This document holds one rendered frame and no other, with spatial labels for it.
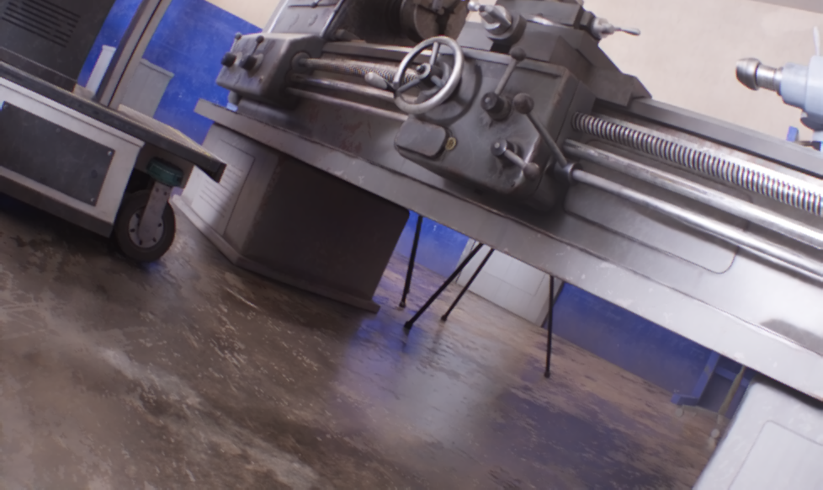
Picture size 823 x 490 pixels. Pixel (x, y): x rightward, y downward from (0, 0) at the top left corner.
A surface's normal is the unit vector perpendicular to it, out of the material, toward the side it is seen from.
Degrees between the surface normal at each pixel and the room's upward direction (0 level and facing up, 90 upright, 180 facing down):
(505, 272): 90
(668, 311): 90
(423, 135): 90
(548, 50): 90
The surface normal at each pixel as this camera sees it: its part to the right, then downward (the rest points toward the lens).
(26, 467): 0.42, -0.91
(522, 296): -0.67, -0.30
